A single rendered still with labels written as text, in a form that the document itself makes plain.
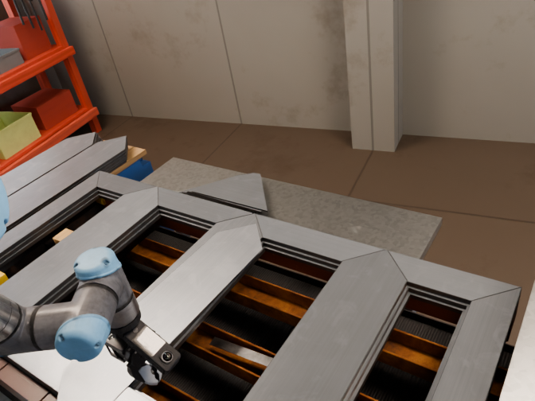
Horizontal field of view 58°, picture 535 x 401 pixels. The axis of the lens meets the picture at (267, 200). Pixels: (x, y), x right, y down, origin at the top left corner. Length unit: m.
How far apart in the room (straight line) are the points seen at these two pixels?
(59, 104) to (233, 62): 1.55
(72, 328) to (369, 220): 1.07
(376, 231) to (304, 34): 2.24
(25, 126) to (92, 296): 3.46
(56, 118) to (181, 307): 3.36
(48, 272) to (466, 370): 1.19
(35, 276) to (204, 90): 2.85
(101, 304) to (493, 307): 0.85
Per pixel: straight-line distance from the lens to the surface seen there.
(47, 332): 0.87
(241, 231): 1.49
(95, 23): 4.66
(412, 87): 3.51
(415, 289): 1.28
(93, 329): 0.83
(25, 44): 4.34
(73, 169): 2.18
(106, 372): 1.25
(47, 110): 4.44
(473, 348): 1.16
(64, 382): 1.29
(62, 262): 1.64
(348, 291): 1.25
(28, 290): 1.60
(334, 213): 1.67
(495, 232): 2.81
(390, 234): 1.57
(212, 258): 1.42
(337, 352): 1.13
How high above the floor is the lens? 1.76
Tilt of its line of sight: 35 degrees down
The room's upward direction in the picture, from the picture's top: 11 degrees counter-clockwise
